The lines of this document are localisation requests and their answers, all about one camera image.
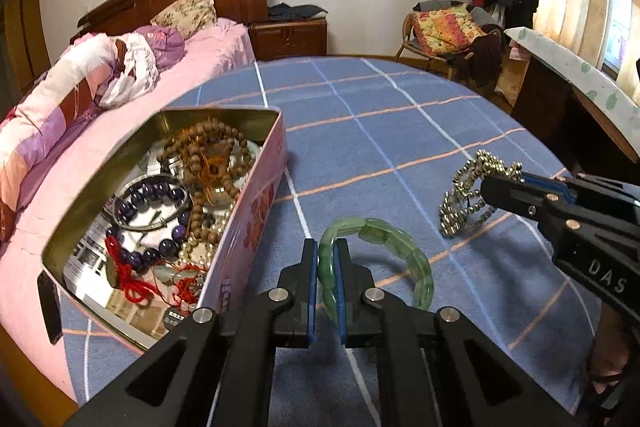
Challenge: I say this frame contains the purple bead bracelet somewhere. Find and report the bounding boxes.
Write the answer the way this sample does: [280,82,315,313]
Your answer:
[106,183,193,267]

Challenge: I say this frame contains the wooden bead necklace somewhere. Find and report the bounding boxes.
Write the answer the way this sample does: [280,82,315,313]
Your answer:
[157,118,253,248]

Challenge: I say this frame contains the floral pillow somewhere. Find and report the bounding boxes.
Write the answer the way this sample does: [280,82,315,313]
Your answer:
[151,0,217,38]

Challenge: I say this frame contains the silver bead bracelet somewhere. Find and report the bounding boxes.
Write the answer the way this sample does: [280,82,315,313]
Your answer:
[439,149,523,239]

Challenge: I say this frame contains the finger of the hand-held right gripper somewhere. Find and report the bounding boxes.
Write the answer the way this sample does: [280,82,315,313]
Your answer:
[480,176,568,250]
[520,172,582,204]

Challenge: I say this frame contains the window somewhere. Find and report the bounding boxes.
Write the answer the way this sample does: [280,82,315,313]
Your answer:
[602,0,636,80]

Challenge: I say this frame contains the dark folded clothes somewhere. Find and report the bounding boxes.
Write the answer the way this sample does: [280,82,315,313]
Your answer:
[267,3,329,22]

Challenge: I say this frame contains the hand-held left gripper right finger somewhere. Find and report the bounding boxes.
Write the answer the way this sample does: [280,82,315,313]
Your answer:
[334,238,578,427]

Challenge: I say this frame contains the green jade bracelet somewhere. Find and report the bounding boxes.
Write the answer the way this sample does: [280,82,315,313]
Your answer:
[317,217,434,325]

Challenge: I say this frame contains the wooden wardrobe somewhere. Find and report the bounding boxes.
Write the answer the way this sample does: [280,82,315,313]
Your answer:
[0,0,51,122]

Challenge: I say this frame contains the wicker chair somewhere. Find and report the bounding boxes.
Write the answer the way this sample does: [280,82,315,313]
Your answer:
[395,2,501,80]

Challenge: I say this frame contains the wooden nightstand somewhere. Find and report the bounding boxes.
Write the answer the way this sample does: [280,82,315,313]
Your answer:
[248,18,328,62]

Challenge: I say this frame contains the dark wooden desk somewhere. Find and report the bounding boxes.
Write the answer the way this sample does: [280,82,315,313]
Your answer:
[512,52,640,178]

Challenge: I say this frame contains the purple garment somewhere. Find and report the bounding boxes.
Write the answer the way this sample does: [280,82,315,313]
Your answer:
[137,25,187,70]

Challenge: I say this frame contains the pink metal tin box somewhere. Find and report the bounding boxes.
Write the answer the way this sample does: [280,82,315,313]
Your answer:
[41,107,288,353]

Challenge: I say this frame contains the red cord charm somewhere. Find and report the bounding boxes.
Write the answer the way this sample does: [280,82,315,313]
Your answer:
[105,237,167,309]

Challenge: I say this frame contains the pink patchwork quilt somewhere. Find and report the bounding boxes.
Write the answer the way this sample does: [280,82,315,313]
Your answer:
[0,33,127,244]

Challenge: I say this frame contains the white floral garment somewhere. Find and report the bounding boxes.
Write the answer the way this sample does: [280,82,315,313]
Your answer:
[100,33,161,110]

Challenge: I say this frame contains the pink bed sheet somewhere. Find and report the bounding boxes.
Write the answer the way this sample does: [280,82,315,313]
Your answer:
[0,19,257,403]

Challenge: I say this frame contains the pearl necklace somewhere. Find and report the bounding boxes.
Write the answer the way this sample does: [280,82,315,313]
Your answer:
[179,202,236,264]

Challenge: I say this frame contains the dark maroon garment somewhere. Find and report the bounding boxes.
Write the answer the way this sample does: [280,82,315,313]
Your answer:
[447,34,503,88]

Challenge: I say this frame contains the pink patterned hanging cloth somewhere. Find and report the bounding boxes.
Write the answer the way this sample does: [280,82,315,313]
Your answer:
[495,47,531,104]

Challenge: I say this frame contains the white leaf-print desk cover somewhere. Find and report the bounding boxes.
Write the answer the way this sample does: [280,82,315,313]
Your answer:
[504,27,640,132]

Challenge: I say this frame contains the colourful patchwork cushion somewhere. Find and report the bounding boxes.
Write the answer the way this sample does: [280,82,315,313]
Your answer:
[412,4,485,56]

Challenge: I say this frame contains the black smartphone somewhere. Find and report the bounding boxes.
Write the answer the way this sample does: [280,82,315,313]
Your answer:
[37,270,63,346]

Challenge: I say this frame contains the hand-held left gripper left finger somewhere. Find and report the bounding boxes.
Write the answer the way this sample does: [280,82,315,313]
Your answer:
[65,238,319,427]

